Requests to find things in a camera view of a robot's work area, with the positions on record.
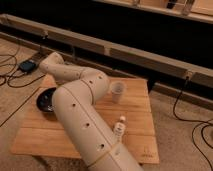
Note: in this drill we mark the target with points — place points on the translucent plastic cup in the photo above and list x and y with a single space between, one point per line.
117 89

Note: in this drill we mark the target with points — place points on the wooden bed frame rail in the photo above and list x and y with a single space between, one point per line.
52 39

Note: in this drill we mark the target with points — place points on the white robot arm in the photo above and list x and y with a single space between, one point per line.
73 103

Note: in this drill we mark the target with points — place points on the small white bottle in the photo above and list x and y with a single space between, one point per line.
119 128

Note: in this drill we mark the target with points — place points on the black power adapter box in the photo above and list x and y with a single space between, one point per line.
27 66

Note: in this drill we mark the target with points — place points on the black ceramic bowl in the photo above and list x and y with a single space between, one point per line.
44 100

